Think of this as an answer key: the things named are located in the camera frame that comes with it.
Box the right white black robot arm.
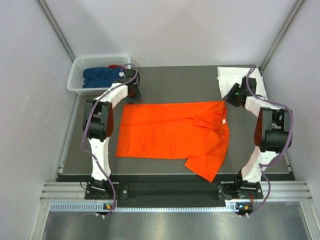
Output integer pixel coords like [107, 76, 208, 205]
[223, 76, 293, 198]

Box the white plastic basket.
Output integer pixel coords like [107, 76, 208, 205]
[67, 54, 131, 96]

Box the white folded t-shirt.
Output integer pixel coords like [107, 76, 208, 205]
[217, 66, 267, 98]

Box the blue t-shirt in basket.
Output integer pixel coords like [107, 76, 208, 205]
[82, 67, 121, 89]

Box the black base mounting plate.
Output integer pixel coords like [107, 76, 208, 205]
[83, 181, 266, 208]

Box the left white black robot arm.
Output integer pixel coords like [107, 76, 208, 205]
[82, 68, 142, 199]

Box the grey slotted cable duct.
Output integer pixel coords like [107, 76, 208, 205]
[50, 201, 251, 213]

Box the aluminium frame rail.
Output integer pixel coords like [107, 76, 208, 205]
[40, 181, 313, 202]

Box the orange t-shirt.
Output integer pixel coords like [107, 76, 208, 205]
[115, 100, 230, 182]

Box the red t-shirt in basket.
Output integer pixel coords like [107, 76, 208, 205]
[108, 64, 122, 69]

